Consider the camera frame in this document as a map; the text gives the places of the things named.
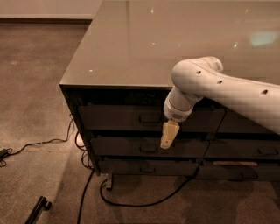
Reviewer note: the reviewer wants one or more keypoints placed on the dark cabinet with glossy top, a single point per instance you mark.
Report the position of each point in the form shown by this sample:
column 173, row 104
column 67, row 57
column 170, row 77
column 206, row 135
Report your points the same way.
column 129, row 50

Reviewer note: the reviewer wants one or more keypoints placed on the black metal bar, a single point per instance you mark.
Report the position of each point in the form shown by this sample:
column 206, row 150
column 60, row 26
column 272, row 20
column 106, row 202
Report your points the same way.
column 42, row 205

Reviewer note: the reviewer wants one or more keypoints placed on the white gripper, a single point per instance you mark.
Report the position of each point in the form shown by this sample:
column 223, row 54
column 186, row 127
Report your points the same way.
column 174, row 112

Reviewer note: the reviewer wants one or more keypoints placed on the drawer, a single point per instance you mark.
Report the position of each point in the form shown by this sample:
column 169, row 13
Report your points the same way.
column 235, row 123
column 240, row 172
column 148, row 167
column 244, row 149
column 150, row 147
column 145, row 118

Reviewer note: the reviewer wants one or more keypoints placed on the black power adapter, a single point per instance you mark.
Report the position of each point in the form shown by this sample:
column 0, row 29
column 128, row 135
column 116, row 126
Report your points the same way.
column 3, row 153

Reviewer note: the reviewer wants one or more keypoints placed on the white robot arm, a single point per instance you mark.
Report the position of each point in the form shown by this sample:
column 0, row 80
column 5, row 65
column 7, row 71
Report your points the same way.
column 194, row 79

